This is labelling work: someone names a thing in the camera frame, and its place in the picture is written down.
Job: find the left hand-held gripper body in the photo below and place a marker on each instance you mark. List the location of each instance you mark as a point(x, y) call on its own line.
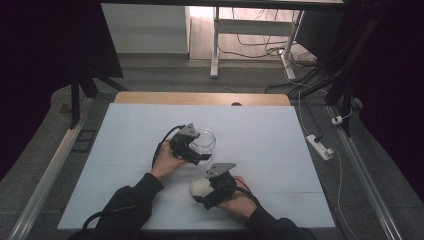
point(181, 143)

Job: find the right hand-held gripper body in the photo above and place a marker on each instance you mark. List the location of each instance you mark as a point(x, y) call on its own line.
point(222, 181)

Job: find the person's right hand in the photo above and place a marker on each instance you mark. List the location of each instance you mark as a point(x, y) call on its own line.
point(240, 204)

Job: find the dark curtain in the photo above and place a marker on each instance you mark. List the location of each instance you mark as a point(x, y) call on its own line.
point(396, 83)
point(33, 66)

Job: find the white round jar lid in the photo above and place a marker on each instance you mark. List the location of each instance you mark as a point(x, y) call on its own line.
point(200, 187)

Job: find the clear glass jar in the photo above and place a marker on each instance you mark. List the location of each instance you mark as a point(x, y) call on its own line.
point(205, 141)

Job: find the wooden table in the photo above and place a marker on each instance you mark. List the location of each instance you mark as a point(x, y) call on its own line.
point(166, 98)

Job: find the small white adapter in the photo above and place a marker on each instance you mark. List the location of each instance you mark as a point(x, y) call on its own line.
point(337, 120)

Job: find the white power strip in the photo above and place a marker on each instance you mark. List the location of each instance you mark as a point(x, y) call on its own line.
point(319, 146)

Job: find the white foam mat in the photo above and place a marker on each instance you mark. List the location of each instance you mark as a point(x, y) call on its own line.
point(266, 173)

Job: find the black metal stand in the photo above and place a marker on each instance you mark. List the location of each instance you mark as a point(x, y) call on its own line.
point(343, 80)
point(81, 83)

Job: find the person's left hand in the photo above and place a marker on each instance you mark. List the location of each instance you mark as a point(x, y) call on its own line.
point(165, 163)

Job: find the aluminium rail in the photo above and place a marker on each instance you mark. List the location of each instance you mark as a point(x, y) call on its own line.
point(50, 173)
point(366, 180)

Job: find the white desk frame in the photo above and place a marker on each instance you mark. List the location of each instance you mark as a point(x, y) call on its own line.
point(253, 26)

